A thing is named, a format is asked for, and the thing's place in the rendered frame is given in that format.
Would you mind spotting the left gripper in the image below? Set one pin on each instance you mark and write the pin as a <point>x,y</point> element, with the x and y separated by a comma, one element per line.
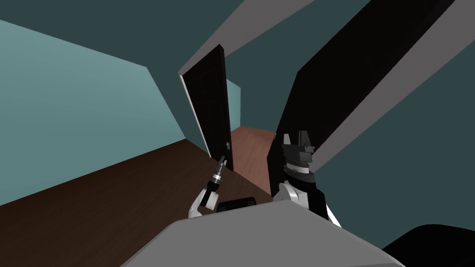
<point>221,166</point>

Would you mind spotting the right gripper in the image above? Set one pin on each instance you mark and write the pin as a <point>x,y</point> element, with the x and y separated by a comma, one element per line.
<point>298,152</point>

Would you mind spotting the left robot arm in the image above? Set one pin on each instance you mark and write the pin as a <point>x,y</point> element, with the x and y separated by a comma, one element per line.
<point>207,196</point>

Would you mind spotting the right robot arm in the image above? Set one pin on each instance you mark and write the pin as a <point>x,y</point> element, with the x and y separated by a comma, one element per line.
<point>306,193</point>

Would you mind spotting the black door leaf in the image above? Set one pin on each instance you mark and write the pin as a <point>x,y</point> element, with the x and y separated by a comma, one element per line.
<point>334,92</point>
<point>209,111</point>

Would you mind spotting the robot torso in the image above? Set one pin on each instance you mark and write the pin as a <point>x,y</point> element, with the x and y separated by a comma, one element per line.
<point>259,241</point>

